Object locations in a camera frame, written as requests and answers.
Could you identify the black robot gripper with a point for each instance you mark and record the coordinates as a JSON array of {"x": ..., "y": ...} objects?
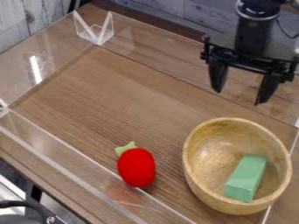
[{"x": 275, "y": 62}]

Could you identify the green rectangular block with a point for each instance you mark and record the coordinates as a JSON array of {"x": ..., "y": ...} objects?
[{"x": 244, "y": 179}]

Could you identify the red toy strawberry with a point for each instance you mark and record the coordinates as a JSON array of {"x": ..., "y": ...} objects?
[{"x": 135, "y": 165}]

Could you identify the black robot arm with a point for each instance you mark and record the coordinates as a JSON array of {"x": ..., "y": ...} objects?
[{"x": 248, "y": 48}]

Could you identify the brown wooden bowl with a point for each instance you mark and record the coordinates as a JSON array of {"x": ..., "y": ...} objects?
[{"x": 214, "y": 148}]

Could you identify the clear acrylic corner bracket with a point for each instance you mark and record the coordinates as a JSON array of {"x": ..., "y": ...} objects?
[{"x": 96, "y": 34}]

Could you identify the clear acrylic tray wall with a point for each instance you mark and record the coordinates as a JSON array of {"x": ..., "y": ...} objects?
[{"x": 75, "y": 179}]

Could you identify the black table leg bracket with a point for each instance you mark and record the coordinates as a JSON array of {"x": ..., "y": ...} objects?
[{"x": 38, "y": 211}]

